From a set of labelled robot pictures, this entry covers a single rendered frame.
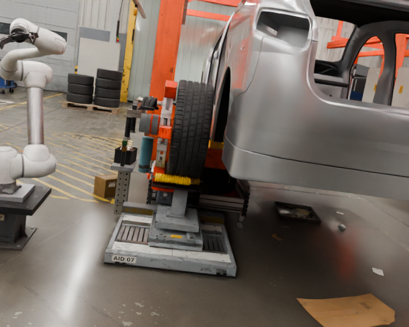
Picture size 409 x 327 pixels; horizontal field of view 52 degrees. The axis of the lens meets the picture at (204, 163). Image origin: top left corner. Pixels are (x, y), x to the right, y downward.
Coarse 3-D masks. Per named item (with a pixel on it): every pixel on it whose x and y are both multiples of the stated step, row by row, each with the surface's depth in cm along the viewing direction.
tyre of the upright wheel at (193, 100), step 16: (192, 96) 269; (208, 96) 270; (176, 112) 262; (192, 112) 263; (208, 112) 264; (176, 128) 261; (192, 128) 262; (208, 128) 263; (176, 144) 264; (192, 144) 264; (176, 160) 270; (192, 160) 270
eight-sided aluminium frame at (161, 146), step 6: (162, 108) 266; (162, 114) 265; (168, 114) 265; (162, 120) 265; (168, 120) 266; (162, 138) 317; (162, 144) 268; (156, 150) 271; (162, 150) 271; (156, 156) 277; (162, 156) 306; (156, 162) 283; (162, 162) 282
